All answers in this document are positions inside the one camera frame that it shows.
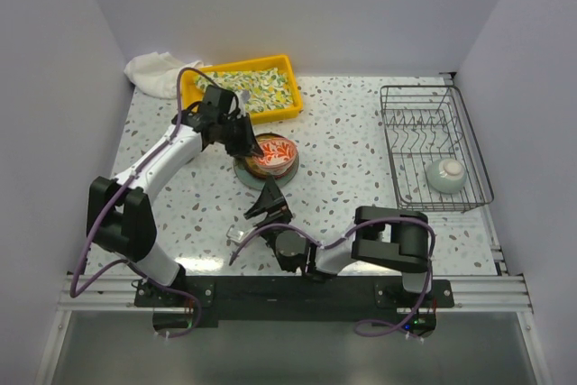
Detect lemon print cloth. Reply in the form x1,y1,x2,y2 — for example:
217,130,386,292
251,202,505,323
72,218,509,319
206,68,294,114

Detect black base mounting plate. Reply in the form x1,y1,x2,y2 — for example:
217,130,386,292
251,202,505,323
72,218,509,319
133,276,455,330

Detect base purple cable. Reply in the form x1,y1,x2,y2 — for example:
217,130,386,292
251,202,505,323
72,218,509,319
353,307,427,341
155,288,206,339

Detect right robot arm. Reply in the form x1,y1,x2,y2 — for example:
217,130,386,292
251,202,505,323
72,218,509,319
230,176,435,307

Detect yellow plastic tray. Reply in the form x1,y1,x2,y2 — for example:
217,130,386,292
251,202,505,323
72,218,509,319
181,55,303,124

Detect white cloth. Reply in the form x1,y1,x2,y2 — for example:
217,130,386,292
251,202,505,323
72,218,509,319
124,51,206,100

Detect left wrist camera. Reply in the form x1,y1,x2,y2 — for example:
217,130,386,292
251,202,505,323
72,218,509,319
236,89,251,116

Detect yellow patterned plate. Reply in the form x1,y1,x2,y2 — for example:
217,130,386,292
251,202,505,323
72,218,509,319
254,132,294,177

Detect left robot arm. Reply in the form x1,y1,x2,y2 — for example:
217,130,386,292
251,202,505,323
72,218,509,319
83,85,262,306

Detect black wire dish rack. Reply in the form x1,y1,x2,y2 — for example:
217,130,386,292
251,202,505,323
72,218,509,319
380,85,495,213

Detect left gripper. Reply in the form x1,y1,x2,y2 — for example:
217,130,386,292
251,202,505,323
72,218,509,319
218,112,263,158

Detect pale green bowl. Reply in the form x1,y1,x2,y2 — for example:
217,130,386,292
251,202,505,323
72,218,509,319
426,158,467,195

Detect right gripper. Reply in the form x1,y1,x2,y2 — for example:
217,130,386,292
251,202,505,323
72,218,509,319
244,175,292,250

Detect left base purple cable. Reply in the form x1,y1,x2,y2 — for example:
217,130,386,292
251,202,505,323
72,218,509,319
155,288,206,339

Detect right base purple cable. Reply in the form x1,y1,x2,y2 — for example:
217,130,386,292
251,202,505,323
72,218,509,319
353,307,427,341

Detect large celadon green plate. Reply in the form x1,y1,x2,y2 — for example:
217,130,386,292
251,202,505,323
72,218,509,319
233,159,298,190

